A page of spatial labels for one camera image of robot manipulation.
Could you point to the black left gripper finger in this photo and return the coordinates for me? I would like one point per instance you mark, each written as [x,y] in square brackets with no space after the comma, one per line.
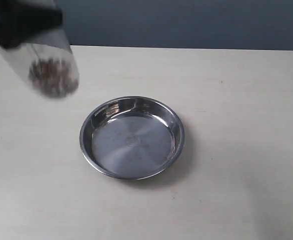
[22,20]

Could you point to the clear plastic shaker bottle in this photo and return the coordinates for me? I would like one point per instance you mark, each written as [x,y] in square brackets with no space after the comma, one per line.
[46,64]

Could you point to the round stainless steel plate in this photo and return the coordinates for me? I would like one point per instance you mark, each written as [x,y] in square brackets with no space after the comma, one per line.
[132,138]

